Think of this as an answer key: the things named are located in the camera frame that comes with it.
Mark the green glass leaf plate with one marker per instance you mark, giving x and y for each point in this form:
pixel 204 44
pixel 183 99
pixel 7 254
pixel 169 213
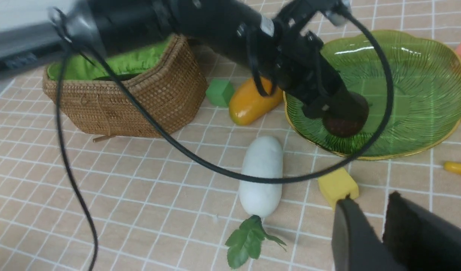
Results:
pixel 427 95

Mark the orange yellow toy mango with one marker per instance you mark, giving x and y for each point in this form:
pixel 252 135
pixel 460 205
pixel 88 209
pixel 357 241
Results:
pixel 247 105

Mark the white toy radish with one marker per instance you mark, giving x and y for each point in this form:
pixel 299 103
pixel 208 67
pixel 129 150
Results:
pixel 263 158

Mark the green foam cube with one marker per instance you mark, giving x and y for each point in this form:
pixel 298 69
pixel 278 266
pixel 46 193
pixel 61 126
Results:
pixel 220 92

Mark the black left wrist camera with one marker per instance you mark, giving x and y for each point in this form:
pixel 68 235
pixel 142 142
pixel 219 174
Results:
pixel 300 12

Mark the purple toy mangosteen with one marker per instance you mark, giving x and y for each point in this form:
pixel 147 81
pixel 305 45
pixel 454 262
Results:
pixel 351 122

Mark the yellow foam cube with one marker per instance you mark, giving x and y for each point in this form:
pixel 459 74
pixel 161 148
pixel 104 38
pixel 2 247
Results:
pixel 337 185

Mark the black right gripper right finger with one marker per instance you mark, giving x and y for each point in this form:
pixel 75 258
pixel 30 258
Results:
pixel 420 240

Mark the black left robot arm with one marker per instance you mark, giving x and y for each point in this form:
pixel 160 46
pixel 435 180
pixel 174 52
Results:
pixel 99 27

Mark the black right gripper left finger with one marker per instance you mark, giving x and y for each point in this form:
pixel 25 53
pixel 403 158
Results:
pixel 355 245

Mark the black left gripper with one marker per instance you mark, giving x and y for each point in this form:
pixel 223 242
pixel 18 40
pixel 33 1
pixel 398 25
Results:
pixel 293 63

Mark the woven wicker basket green lining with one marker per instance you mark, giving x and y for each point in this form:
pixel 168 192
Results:
pixel 164 78

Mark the yellow toy banana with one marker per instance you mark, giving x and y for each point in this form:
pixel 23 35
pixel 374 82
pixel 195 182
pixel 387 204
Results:
pixel 453 167

